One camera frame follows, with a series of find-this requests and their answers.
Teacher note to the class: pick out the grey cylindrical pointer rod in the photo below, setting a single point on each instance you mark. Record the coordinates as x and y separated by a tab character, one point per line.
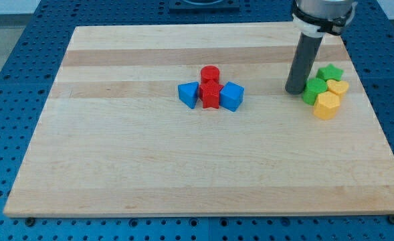
302	63

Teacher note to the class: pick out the green star block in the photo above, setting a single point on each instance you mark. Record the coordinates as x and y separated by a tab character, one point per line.
330	72

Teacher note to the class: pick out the red star block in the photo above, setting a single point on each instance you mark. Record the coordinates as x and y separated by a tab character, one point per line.
209	94

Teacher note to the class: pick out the green cylinder block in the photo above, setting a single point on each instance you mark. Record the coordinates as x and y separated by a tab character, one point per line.
313	88

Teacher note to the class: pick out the yellow heart block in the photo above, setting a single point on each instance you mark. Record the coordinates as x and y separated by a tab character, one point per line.
338	87

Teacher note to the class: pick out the yellow hexagon block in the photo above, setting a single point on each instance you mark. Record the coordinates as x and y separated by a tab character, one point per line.
326	105

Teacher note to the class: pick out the blue cube block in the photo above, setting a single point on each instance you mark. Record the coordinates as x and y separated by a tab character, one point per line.
231	96

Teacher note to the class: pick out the red cylinder block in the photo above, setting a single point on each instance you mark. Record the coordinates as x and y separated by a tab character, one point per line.
209	73

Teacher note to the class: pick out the blue triangle block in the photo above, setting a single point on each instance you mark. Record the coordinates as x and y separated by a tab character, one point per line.
189	93

